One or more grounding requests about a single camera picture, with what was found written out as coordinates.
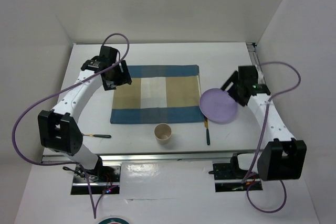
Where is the purple plate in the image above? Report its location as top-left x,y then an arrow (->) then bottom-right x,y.
199,88 -> 238,124

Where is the blue tan white placemat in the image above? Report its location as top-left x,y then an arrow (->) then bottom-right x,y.
110,65 -> 204,124

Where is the green handled gold knife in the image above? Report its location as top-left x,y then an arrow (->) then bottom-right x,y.
204,116 -> 211,146

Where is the green handled gold fork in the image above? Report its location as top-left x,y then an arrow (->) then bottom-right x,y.
83,134 -> 112,139

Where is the beige cup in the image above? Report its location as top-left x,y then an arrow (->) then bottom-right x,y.
154,123 -> 172,145

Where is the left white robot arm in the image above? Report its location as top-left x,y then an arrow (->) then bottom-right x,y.
38,46 -> 132,182

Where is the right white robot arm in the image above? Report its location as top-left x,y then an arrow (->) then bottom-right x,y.
221,65 -> 307,182

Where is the green round sticker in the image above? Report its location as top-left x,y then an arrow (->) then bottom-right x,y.
97,217 -> 130,224

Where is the right aluminium rail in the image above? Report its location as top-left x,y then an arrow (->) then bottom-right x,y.
246,42 -> 266,92

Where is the aluminium rail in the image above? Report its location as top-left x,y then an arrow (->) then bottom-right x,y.
40,150 -> 260,164
246,42 -> 266,92

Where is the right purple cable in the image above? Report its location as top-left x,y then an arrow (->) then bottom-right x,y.
241,61 -> 301,214

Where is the purple cable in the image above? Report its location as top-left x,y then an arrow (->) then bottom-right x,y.
241,61 -> 301,214
12,33 -> 130,220

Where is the front aluminium rail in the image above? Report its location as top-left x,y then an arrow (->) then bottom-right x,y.
40,150 -> 260,164

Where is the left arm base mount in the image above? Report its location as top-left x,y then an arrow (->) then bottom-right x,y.
62,165 -> 121,195

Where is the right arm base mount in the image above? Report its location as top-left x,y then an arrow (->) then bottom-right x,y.
208,163 -> 263,193

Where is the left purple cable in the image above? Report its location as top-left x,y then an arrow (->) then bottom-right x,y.
12,33 -> 130,220

